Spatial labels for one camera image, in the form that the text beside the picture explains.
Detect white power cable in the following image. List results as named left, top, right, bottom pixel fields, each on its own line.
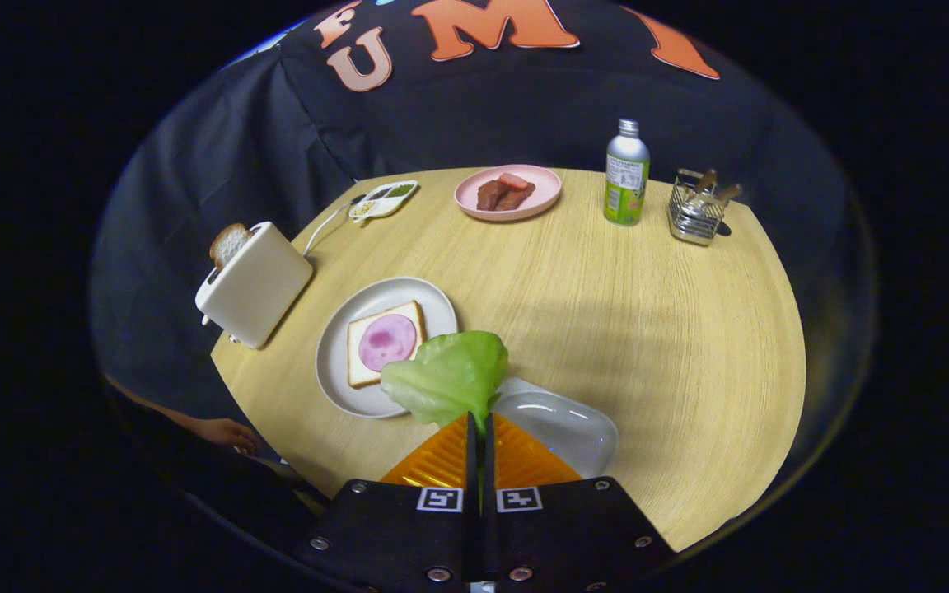
left=302, top=194, right=368, bottom=257

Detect white bread slice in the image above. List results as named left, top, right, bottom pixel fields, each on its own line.
left=348, top=301, right=427, bottom=388

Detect pink ham slice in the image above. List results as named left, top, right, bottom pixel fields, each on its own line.
left=358, top=314, right=418, bottom=372

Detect white rectangular tray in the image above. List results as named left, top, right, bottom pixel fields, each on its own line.
left=489, top=378, right=619, bottom=479

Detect pink plate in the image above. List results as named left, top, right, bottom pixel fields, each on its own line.
left=454, top=165, right=563, bottom=222

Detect toasted bread slice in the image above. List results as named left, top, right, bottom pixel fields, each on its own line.
left=209, top=222, right=255, bottom=272

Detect black backdrop cloth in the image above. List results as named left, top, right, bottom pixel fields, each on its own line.
left=87, top=0, right=879, bottom=511

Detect white toaster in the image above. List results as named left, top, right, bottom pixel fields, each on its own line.
left=195, top=221, right=314, bottom=349

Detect brown meat pieces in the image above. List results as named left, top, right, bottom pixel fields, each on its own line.
left=477, top=179, right=536, bottom=212

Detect wire mesh utensil basket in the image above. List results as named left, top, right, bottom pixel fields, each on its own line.
left=668, top=169, right=729, bottom=246

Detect green lettuce leaf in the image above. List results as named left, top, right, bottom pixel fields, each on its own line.
left=380, top=331, right=510, bottom=437

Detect green label metal bottle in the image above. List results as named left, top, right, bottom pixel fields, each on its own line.
left=604, top=119, right=651, bottom=226

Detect round grey plate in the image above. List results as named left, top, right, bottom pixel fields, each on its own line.
left=316, top=277, right=459, bottom=418

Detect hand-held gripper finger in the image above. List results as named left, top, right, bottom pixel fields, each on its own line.
left=297, top=412, right=480, bottom=593
left=483, top=412, right=678, bottom=593

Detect white divided dish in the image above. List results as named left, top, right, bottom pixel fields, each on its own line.
left=348, top=180, right=419, bottom=226

